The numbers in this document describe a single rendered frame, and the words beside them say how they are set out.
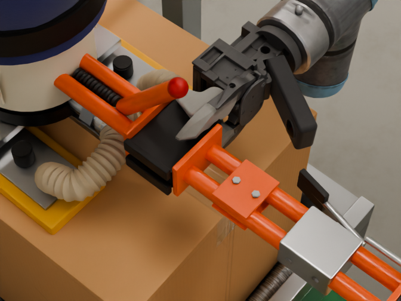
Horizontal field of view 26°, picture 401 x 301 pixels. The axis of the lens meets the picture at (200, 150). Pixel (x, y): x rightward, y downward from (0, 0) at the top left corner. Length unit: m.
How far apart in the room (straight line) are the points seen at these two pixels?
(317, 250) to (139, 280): 0.25
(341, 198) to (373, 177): 0.75
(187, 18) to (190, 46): 0.55
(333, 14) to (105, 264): 0.43
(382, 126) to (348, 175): 0.19
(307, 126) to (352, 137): 1.35
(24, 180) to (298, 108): 0.37
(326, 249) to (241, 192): 0.12
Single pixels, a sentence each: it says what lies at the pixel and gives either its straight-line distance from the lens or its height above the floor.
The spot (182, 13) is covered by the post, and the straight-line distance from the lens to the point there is 1.81.
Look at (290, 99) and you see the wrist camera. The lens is 1.05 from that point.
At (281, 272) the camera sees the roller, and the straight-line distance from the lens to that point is 1.54.
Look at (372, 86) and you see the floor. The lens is 2.49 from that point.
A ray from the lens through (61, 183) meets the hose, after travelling 1.08.
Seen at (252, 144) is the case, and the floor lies 0.95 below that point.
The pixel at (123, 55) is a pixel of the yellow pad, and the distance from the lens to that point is 1.22.
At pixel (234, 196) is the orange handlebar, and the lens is 0.98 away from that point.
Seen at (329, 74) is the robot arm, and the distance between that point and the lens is 1.25.
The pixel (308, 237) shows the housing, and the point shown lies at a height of 1.09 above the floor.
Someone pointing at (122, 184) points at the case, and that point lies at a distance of 1.15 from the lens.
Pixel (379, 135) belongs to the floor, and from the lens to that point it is 2.39.
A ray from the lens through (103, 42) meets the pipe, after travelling 1.24.
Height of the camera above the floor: 1.93
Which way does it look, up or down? 56 degrees down
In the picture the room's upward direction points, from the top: straight up
